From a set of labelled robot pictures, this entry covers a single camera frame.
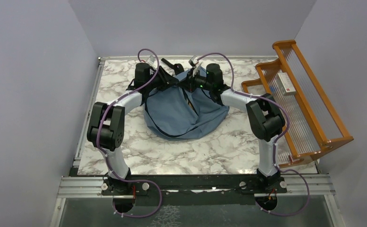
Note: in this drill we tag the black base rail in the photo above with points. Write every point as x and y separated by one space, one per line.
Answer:
176 190

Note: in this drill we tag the white red small box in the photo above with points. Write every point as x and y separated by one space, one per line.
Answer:
285 84

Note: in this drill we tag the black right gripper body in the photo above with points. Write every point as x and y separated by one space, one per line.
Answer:
194 82

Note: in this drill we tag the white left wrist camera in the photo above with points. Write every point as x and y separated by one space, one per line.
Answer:
152 62

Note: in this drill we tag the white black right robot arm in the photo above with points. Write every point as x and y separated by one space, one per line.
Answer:
265 117

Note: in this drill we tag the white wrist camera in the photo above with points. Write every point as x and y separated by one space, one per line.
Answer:
195 64
152 62

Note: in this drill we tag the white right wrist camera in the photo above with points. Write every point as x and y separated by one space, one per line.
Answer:
195 64

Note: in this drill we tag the blue student backpack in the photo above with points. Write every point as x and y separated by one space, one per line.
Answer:
167 114

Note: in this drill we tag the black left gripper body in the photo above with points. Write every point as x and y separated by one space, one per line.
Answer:
160 81

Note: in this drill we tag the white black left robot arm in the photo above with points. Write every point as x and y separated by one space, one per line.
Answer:
107 121

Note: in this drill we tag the wooden wire rack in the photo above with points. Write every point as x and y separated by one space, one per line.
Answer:
316 129

